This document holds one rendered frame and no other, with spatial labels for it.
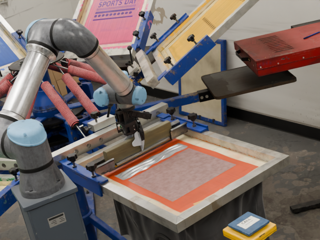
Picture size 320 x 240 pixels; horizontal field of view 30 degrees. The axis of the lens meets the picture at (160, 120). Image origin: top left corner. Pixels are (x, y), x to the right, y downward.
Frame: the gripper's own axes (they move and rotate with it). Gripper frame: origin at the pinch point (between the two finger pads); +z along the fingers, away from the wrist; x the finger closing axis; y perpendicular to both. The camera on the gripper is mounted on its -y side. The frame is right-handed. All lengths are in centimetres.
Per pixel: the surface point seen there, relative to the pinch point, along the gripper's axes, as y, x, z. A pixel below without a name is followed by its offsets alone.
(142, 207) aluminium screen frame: 29, 41, 2
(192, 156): -12.2, 20.3, 5.3
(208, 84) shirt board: -79, -42, 6
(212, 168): -9.6, 36.3, 5.3
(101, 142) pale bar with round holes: 7.0, -21.5, 0.3
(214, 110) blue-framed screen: -184, -169, 88
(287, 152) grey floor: -173, -78, 101
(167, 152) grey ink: -8.6, 8.0, 4.8
